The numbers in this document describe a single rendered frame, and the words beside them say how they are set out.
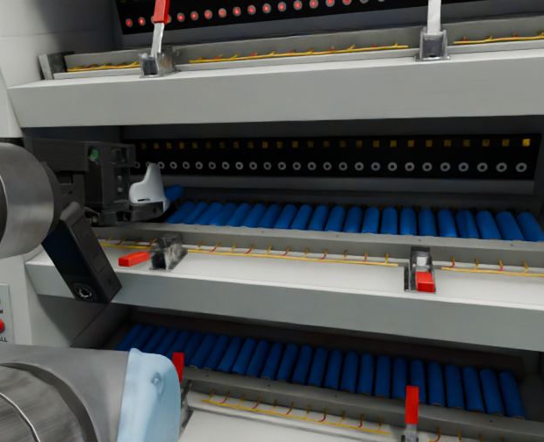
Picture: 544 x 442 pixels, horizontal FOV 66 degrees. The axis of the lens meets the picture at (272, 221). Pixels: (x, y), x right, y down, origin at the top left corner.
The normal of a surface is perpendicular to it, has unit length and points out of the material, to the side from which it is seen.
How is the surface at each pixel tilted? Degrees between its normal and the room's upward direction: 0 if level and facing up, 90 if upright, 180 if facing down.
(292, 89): 107
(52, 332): 90
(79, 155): 90
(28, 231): 119
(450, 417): 17
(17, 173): 61
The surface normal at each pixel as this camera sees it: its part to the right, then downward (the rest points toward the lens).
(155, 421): 1.00, 0.04
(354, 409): -0.27, 0.44
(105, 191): 0.95, 0.05
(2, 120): -0.29, 0.15
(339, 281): -0.09, -0.90
